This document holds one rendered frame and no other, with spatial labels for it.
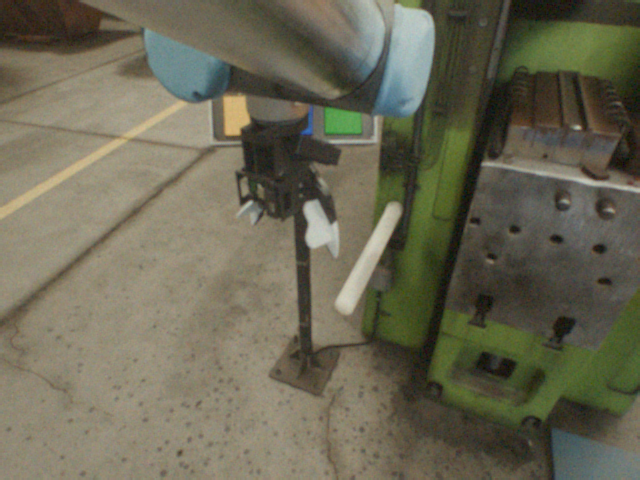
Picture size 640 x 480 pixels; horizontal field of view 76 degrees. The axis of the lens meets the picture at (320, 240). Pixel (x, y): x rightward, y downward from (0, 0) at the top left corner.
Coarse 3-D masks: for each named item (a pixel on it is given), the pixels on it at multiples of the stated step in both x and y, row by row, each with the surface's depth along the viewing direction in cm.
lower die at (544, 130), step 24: (576, 72) 110; (528, 96) 101; (552, 96) 98; (528, 120) 88; (552, 120) 86; (600, 120) 85; (504, 144) 89; (528, 144) 87; (552, 144) 85; (576, 144) 83; (600, 144) 82
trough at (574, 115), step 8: (568, 72) 110; (568, 80) 109; (576, 80) 107; (568, 88) 104; (576, 88) 103; (568, 96) 99; (576, 96) 99; (568, 104) 94; (576, 104) 94; (568, 112) 90; (576, 112) 90; (584, 112) 88; (576, 120) 87; (584, 120) 85; (584, 128) 83
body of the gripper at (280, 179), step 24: (264, 144) 46; (288, 144) 50; (240, 168) 51; (264, 168) 50; (288, 168) 51; (312, 168) 53; (240, 192) 53; (264, 192) 50; (288, 192) 51; (288, 216) 52
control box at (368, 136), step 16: (224, 96) 82; (240, 96) 82; (224, 112) 83; (320, 112) 83; (224, 128) 83; (320, 128) 83; (368, 128) 84; (224, 144) 84; (240, 144) 84; (336, 144) 87; (352, 144) 88; (368, 144) 88
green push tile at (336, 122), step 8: (328, 112) 82; (336, 112) 82; (344, 112) 82; (352, 112) 82; (328, 120) 83; (336, 120) 83; (344, 120) 83; (352, 120) 83; (360, 120) 83; (328, 128) 83; (336, 128) 83; (344, 128) 83; (352, 128) 83; (360, 128) 83
